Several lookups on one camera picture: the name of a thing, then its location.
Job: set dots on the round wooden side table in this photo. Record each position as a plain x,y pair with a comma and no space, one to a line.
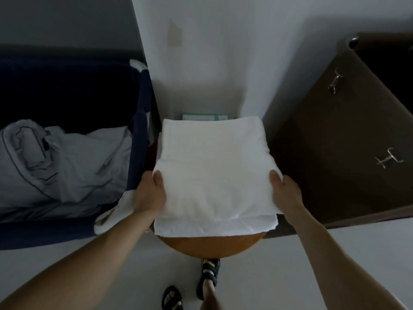
209,246

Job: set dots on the person's left hand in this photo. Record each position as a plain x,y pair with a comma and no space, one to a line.
150,193

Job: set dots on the person's right forearm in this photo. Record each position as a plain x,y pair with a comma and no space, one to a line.
345,267

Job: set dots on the grey door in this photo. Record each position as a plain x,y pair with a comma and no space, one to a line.
64,19

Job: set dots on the navy laundry hamper white frame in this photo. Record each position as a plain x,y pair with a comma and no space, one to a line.
140,125

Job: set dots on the white pillowcase black piping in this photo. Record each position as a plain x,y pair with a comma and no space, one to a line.
71,167

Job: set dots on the brown housekeeping cart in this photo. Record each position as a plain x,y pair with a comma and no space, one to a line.
338,151

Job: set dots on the black sandal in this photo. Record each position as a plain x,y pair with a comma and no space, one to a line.
172,300
209,274

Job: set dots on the teal white boxes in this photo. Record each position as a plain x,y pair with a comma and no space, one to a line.
206,117

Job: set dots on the person's right hand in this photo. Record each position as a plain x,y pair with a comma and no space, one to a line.
287,193

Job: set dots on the person's leg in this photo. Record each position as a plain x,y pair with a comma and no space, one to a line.
211,298

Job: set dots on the person's left forearm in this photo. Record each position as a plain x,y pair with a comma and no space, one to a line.
71,267

